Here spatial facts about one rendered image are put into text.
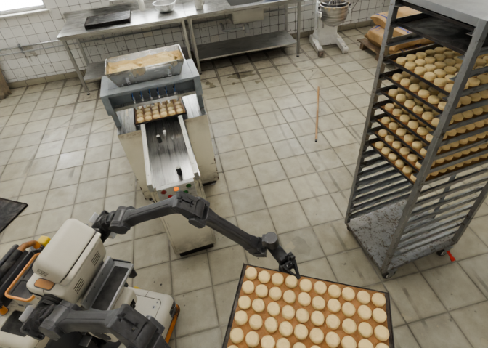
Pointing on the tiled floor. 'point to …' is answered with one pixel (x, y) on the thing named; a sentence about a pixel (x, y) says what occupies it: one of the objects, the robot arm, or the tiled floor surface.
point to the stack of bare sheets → (9, 211)
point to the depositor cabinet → (197, 134)
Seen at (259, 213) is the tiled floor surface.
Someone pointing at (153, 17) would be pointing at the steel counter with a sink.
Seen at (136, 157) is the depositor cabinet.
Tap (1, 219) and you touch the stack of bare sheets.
